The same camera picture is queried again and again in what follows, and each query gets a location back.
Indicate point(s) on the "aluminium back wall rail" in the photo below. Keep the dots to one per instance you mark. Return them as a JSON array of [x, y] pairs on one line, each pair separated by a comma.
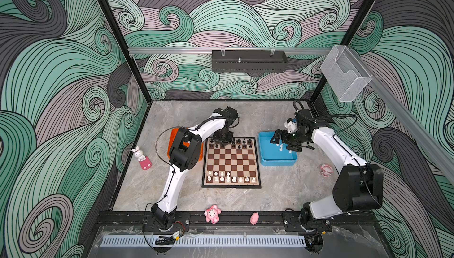
[[209, 50]]

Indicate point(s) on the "pink white round figurine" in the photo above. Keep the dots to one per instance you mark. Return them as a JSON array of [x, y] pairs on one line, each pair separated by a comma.
[[326, 170]]

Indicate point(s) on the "white rabbit pink base figurine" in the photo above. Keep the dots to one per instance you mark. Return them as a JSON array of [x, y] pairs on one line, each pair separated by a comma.
[[143, 160]]

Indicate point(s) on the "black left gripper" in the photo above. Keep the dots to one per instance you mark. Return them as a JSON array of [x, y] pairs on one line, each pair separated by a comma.
[[229, 140]]

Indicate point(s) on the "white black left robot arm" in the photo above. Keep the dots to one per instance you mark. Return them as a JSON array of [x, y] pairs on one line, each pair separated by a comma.
[[184, 155]]

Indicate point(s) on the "blue plastic tray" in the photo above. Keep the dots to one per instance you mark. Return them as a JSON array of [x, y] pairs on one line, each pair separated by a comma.
[[272, 154]]

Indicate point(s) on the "aluminium wall rail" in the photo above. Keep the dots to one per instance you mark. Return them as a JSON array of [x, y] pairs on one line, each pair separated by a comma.
[[391, 88], [209, 50]]

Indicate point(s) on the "black perforated wall shelf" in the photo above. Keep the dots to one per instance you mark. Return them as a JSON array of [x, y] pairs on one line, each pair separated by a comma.
[[255, 62]]

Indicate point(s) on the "black front mounting rail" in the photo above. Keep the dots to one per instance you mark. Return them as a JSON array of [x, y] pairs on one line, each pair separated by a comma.
[[193, 221]]

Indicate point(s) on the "orange plastic tray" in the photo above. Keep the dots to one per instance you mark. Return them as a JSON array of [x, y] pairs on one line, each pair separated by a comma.
[[171, 140]]

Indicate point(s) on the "small pink pig figurine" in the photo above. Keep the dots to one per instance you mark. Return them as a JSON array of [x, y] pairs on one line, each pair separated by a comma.
[[254, 218]]

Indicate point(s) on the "clear acrylic wall box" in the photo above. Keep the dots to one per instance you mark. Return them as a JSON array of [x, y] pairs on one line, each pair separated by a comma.
[[345, 72]]

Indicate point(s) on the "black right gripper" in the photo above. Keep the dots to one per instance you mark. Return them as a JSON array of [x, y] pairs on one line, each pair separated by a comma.
[[285, 134]]

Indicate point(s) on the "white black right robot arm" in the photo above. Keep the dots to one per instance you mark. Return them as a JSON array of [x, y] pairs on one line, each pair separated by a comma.
[[359, 186]]

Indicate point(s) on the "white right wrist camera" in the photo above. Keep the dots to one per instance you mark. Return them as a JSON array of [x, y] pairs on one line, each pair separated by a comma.
[[291, 126]]

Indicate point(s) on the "aluminium right wall rail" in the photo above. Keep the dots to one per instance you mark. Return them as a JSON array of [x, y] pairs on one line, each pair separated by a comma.
[[391, 88]]

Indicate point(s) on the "brown cream chessboard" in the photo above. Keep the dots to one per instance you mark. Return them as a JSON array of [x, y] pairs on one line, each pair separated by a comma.
[[224, 163]]

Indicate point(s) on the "pink pig plush toy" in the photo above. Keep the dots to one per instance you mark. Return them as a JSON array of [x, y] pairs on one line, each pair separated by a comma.
[[212, 214]]

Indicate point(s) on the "white slotted cable duct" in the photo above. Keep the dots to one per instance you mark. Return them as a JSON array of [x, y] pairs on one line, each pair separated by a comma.
[[234, 240]]

